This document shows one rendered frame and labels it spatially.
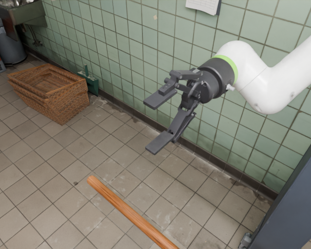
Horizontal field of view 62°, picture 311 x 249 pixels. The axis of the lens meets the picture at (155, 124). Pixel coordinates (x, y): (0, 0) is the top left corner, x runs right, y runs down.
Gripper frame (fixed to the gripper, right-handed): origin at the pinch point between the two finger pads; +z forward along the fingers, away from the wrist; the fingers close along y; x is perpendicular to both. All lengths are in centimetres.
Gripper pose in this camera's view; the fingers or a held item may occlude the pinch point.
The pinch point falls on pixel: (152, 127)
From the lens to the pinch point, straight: 54.7
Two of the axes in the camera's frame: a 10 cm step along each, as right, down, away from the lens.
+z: -6.6, 5.3, -5.3
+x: -7.5, -4.7, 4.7
